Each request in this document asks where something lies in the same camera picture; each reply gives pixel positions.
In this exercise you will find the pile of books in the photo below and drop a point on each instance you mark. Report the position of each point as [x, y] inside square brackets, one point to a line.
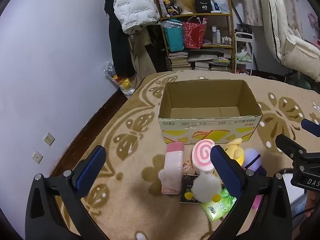
[178, 61]

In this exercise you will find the wooden shelf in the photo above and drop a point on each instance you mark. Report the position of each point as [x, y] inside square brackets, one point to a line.
[200, 16]

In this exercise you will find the pink packaged towel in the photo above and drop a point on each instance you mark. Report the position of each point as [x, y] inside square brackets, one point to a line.
[172, 162]

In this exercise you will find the beige patterned rug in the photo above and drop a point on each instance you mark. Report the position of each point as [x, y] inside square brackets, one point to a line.
[125, 205]

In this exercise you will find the beige garment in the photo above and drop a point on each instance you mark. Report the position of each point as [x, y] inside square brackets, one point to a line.
[141, 60]

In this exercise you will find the plastic bag with yellow toys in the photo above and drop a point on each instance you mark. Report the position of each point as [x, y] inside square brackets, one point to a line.
[125, 83]

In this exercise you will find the pink wall poster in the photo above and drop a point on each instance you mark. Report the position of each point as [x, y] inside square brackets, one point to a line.
[314, 27]

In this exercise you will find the cartoon printed packet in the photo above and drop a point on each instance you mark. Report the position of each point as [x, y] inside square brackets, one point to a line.
[187, 168]

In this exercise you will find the row of small bottles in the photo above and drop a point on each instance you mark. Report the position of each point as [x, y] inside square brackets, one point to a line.
[227, 40]

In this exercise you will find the white fluffy plush toy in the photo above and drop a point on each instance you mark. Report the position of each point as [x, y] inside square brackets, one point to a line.
[205, 186]

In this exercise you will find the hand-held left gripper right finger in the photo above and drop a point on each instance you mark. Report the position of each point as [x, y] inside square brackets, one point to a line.
[225, 170]

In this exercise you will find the white bottle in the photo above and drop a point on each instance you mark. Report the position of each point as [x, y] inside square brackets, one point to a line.
[214, 35]
[218, 36]

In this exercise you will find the cat plush toy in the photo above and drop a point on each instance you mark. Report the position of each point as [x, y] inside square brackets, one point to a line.
[242, 48]

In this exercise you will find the blond wig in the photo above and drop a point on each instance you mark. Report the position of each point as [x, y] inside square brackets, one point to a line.
[186, 1]

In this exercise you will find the black packet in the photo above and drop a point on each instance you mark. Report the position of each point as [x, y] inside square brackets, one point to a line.
[186, 192]

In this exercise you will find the wall socket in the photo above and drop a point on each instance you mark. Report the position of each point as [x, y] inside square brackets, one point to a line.
[49, 139]
[37, 157]

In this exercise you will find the yellow plush toy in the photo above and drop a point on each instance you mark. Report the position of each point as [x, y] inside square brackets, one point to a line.
[235, 150]

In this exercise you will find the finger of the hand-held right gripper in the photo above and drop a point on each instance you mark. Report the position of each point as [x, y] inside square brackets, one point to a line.
[290, 146]
[311, 128]

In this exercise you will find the white cart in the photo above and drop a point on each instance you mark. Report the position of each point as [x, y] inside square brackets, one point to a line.
[243, 35]

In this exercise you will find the cardboard box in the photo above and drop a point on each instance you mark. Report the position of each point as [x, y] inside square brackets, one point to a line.
[200, 127]

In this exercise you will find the green tissue pack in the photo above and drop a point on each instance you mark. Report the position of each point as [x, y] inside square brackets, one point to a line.
[217, 208]

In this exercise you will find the purple plush toy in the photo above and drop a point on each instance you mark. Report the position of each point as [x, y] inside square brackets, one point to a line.
[252, 158]

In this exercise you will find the red gift bag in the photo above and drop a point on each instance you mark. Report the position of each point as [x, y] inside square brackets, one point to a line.
[193, 36]

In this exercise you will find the pink swirl lollipop plush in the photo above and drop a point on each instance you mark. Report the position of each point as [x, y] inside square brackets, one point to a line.
[202, 152]

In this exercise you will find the black coat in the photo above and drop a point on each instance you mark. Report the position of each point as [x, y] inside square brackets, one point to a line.
[120, 50]

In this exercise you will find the white puffer jacket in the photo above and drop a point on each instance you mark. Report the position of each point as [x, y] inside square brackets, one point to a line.
[135, 5]

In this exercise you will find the green soft item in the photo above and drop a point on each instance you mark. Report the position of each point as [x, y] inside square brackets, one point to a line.
[243, 58]

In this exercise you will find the teal object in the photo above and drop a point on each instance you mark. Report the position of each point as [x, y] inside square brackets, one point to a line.
[300, 82]

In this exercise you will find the teal bag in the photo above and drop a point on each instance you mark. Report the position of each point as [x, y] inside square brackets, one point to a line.
[175, 38]

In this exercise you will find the black box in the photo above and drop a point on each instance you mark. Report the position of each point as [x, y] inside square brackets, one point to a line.
[203, 5]

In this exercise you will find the black hanging garment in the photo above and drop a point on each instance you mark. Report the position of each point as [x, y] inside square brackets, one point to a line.
[156, 50]

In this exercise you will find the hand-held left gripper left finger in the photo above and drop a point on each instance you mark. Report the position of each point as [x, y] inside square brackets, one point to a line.
[90, 170]

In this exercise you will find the pink items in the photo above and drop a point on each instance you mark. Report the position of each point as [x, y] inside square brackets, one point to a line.
[242, 71]

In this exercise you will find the cream puffer coat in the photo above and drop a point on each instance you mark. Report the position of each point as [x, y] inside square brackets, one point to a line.
[287, 30]

